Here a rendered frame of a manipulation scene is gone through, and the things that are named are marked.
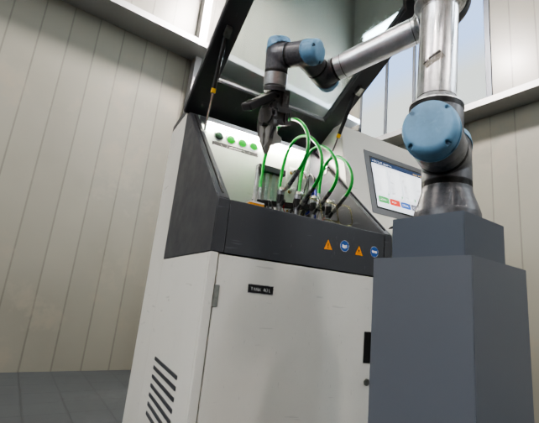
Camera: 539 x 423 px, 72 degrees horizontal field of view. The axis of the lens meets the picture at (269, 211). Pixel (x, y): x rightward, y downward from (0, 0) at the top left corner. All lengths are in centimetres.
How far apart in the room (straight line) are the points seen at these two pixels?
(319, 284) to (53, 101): 277
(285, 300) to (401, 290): 40
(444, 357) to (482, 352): 7
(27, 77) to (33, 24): 45
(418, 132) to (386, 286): 35
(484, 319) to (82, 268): 288
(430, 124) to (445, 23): 26
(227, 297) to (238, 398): 27
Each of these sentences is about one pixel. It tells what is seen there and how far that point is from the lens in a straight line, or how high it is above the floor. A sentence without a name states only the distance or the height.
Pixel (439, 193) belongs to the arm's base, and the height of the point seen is 96.
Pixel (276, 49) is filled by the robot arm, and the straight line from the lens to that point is 124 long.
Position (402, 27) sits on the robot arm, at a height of 146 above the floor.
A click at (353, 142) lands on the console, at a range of 191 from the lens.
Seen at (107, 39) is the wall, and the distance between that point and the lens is 383.
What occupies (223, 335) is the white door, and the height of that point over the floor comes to 57.
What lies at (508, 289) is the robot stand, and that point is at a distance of 95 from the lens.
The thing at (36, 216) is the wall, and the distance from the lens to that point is 325.
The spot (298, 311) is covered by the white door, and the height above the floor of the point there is 65.
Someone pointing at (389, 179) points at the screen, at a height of 132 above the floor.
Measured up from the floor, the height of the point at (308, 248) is 85.
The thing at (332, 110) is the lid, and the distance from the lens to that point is 188.
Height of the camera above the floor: 68
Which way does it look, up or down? 13 degrees up
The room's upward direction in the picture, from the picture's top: 6 degrees clockwise
